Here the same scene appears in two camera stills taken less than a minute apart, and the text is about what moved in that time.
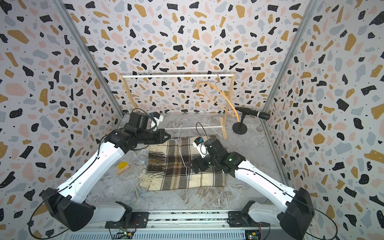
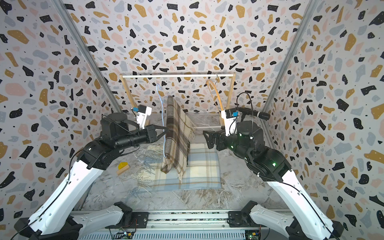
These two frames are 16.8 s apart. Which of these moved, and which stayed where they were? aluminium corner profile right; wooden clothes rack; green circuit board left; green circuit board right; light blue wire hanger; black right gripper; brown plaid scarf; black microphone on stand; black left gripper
Moved: black right gripper; brown plaid scarf; light blue wire hanger
Stayed: green circuit board left; aluminium corner profile right; green circuit board right; black microphone on stand; wooden clothes rack; black left gripper
